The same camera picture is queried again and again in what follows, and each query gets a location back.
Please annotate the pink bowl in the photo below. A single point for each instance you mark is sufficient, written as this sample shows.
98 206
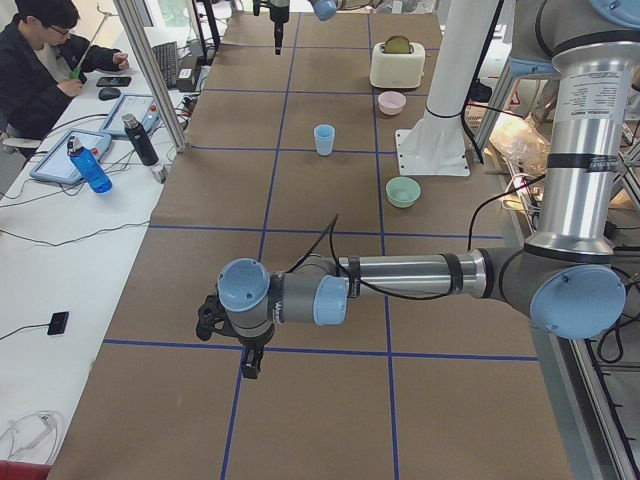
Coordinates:
391 103

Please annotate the teach pendant tablet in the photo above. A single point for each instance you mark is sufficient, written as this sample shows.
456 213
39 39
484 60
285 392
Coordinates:
142 107
56 166

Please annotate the toast slice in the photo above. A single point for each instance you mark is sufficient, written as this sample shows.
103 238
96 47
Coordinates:
397 45

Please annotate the green bowl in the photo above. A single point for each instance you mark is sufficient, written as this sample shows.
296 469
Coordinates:
402 192

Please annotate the black keyboard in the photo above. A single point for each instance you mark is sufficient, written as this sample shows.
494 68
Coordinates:
166 56

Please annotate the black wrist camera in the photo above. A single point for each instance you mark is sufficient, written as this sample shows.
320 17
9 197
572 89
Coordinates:
213 319

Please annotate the aluminium frame post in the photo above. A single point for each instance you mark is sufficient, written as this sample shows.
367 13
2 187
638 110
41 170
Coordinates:
135 32

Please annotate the black thermos bottle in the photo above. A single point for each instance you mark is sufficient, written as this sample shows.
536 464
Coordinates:
139 139

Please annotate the clear plastic bag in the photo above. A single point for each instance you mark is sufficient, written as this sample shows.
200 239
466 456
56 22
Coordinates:
520 143

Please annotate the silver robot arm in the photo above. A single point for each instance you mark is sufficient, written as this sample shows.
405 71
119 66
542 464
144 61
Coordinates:
561 277
323 9

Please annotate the cream toaster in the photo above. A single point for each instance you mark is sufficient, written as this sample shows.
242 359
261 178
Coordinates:
397 71

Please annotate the seated person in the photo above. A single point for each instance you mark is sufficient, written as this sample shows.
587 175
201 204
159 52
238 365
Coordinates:
43 65

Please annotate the black computer mouse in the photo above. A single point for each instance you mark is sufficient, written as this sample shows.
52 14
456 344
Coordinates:
109 93

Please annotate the light blue cup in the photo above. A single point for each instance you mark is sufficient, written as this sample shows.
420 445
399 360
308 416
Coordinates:
324 131
324 147

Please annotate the black smartphone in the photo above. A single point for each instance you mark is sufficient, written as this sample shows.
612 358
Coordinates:
114 81

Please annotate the blue water bottle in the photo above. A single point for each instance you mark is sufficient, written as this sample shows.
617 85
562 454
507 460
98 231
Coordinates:
88 166

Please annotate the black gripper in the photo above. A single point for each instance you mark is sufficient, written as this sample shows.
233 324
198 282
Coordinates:
278 14
253 345

